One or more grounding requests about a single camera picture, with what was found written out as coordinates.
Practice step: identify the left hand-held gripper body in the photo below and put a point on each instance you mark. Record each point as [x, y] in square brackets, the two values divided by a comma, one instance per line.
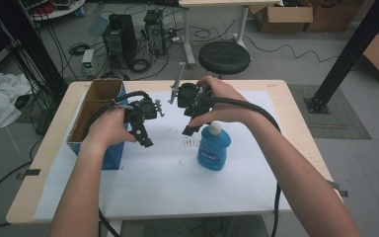
[143, 110]

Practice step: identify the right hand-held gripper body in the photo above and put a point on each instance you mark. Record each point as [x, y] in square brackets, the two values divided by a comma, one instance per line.
[192, 98]

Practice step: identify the blue bottle with white cap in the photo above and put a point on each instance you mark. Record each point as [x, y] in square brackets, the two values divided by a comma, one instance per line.
[213, 149]

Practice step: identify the person's left hand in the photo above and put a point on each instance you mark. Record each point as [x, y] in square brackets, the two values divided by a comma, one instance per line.
[107, 128]

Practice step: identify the person's right hand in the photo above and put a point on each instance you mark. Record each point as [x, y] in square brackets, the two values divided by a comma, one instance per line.
[230, 105]

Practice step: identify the blue cardboard box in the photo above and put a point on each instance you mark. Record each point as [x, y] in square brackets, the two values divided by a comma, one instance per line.
[97, 98]

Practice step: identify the black round stool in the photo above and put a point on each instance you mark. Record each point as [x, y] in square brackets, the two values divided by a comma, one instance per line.
[224, 57]

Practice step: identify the white table mat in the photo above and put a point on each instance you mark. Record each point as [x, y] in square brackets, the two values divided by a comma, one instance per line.
[164, 184]

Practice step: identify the white power supply unit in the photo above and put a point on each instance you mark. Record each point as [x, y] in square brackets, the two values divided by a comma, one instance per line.
[88, 62]

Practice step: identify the large black computer tower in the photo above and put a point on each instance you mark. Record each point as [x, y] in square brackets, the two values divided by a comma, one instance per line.
[120, 39]

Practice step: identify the small black computer tower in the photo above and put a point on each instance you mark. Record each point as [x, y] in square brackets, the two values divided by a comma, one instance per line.
[154, 31]

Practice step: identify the white desk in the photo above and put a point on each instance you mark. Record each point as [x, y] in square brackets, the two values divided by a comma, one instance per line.
[210, 2]

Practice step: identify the wooden table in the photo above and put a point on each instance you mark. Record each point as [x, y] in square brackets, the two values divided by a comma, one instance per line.
[37, 184]

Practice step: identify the grey tape strip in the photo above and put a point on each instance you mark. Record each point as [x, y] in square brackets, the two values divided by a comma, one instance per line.
[337, 188]
[29, 172]

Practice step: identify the open brown cardboard box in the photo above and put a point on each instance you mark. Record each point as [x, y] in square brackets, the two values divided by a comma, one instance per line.
[283, 16]

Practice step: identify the round white table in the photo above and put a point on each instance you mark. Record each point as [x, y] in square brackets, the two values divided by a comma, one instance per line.
[59, 11]

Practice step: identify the grey floor mat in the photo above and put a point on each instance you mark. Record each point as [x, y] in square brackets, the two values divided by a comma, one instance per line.
[339, 121]

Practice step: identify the closed brown cardboard box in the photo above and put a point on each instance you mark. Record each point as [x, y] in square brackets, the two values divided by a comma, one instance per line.
[334, 15]

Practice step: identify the black aluminium frame post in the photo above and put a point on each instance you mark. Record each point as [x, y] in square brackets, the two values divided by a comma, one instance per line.
[348, 56]

